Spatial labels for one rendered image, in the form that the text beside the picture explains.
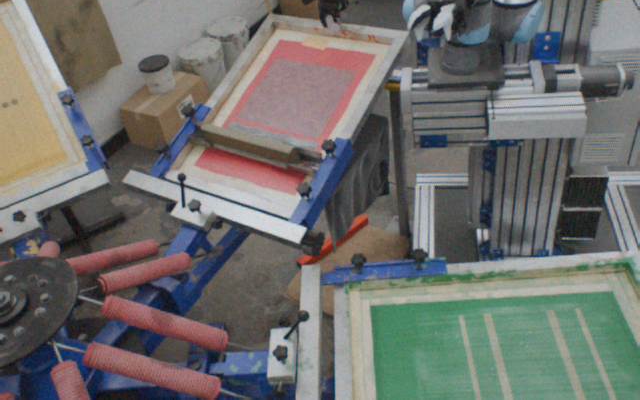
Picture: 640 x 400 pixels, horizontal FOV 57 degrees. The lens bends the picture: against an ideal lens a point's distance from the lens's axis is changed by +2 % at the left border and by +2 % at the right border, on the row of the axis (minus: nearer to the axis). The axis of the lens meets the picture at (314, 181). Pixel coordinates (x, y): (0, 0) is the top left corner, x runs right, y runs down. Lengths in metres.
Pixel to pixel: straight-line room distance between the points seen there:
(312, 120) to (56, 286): 0.95
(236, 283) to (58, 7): 1.86
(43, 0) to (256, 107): 1.91
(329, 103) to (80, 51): 2.18
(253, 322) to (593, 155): 1.62
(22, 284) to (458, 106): 1.31
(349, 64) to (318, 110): 0.22
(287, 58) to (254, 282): 1.26
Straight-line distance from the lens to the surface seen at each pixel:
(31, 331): 1.37
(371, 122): 2.21
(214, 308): 2.95
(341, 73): 2.05
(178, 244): 1.74
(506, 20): 1.73
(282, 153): 1.76
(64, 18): 3.78
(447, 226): 2.82
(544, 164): 2.37
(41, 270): 1.48
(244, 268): 3.07
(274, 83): 2.12
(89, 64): 3.89
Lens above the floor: 2.23
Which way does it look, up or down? 40 degrees down
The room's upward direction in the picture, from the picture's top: 11 degrees counter-clockwise
